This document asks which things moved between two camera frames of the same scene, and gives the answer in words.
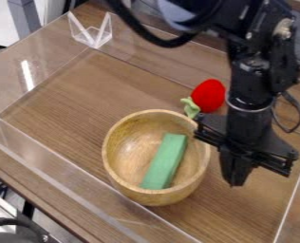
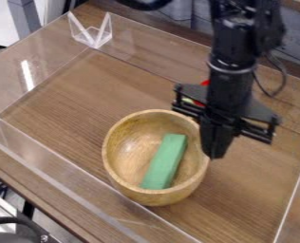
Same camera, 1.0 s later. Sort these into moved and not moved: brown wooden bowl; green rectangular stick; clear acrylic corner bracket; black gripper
Moved: black gripper
Not moved: brown wooden bowl; green rectangular stick; clear acrylic corner bracket
